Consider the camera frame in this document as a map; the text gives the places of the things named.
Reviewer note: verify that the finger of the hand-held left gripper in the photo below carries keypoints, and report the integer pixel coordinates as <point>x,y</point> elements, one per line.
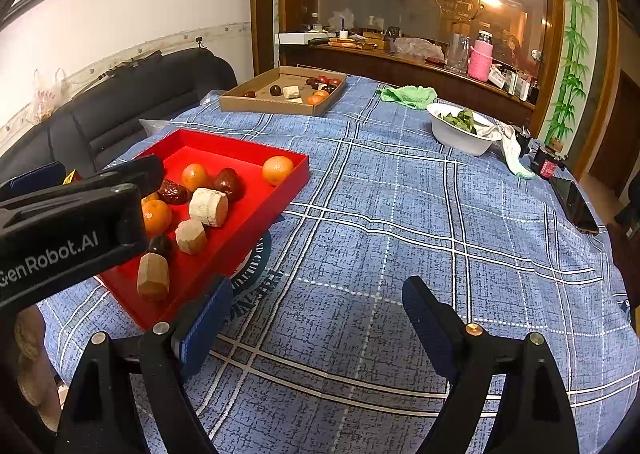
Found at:
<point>40,175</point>
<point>125,174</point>

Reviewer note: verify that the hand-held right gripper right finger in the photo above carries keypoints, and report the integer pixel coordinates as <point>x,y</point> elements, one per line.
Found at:
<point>430,329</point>

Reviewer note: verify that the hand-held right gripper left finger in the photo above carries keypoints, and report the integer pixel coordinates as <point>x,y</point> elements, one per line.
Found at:
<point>202,329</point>

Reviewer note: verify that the wrinkled dark red date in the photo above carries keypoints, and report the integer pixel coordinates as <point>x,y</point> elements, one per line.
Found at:
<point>173,193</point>

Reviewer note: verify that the small orange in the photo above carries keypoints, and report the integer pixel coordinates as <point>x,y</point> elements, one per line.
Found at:
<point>315,98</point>
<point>195,177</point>
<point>156,215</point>

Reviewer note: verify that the red tray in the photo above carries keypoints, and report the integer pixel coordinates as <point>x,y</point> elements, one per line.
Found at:
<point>240,214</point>

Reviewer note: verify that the large orange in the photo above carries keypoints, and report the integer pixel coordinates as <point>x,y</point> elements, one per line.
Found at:
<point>278,169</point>

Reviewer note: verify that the person's left hand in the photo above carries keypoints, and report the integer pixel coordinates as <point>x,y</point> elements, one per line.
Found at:
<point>37,364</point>

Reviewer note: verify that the black leather sofa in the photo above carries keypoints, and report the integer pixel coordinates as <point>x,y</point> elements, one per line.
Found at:
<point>125,104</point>

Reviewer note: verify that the tan banana piece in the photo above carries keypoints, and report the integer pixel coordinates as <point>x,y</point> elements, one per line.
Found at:
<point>153,279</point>
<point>190,235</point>

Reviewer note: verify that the printed plastic bags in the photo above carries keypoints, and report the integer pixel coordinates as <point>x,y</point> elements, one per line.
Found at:
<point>46,97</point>

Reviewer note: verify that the blue plaid tablecloth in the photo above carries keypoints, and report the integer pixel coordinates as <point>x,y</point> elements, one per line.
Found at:
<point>375,234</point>

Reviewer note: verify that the flat cardboard box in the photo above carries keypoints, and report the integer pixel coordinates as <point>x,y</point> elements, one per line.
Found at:
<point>270,107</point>

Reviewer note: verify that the white bowl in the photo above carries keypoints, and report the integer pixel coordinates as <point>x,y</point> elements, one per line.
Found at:
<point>460,142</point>

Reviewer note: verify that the black smartphone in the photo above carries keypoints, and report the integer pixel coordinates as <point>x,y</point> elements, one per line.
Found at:
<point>575,204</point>

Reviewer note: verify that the white and green sock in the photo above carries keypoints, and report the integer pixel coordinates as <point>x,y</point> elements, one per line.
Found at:
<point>511,154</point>

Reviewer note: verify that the dark jar with red label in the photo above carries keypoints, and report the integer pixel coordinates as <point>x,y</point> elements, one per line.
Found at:
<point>547,160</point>

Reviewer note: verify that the black cup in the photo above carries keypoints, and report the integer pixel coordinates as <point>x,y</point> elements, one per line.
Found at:
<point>524,144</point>

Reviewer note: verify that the green leafy vegetables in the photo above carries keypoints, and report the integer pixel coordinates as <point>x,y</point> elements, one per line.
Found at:
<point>460,118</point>

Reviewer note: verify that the wooden glass-front cabinet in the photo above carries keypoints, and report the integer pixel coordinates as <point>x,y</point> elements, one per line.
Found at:
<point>262,9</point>

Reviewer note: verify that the flat white box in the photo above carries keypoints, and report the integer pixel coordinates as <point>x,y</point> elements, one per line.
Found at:
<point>295,38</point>

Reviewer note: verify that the green cloth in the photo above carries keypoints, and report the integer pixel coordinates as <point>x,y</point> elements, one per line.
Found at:
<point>407,95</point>

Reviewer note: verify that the pink bottle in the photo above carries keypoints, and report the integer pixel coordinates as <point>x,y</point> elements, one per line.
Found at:
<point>481,59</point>

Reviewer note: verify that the clear glass mug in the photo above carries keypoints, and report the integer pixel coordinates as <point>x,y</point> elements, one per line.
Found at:
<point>457,52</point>

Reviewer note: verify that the clear plastic bag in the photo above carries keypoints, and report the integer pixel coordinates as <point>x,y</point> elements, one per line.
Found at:
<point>417,48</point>

